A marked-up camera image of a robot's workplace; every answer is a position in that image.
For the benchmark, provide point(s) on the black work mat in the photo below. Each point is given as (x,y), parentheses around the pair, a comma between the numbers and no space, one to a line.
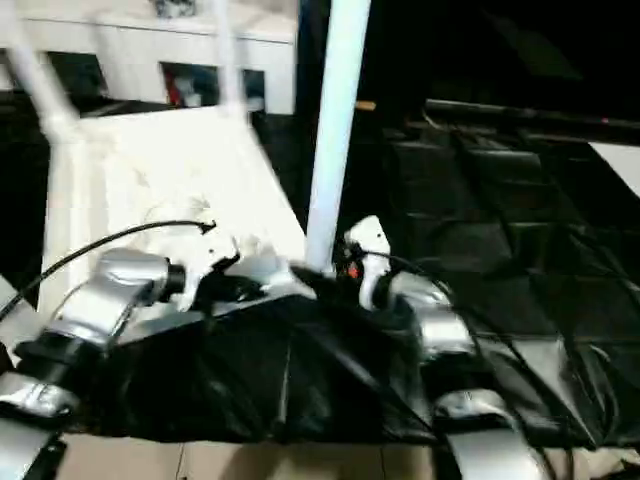
(500,250)

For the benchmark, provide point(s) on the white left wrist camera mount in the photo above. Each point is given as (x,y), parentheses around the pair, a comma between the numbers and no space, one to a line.
(210,260)

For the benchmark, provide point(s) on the white flat board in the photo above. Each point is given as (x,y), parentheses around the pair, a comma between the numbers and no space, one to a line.
(620,167)

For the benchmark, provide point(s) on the white plastic table top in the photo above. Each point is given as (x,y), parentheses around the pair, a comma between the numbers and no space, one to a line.
(150,175)

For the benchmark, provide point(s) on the small tan label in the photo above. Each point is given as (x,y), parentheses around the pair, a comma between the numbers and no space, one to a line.
(366,105)

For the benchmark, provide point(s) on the dark low shelf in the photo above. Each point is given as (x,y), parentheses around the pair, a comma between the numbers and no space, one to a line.
(525,116)

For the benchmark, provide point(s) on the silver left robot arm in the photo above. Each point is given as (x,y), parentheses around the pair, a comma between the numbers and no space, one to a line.
(100,305)

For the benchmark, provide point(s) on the red bottle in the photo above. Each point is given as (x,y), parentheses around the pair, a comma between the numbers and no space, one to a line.
(175,90)

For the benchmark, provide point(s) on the white glass-door cabinet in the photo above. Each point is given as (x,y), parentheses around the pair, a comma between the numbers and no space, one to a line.
(125,45)

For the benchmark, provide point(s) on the white plastic table leg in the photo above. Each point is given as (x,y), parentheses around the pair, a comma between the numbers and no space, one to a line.
(335,125)
(229,60)
(10,310)
(40,75)

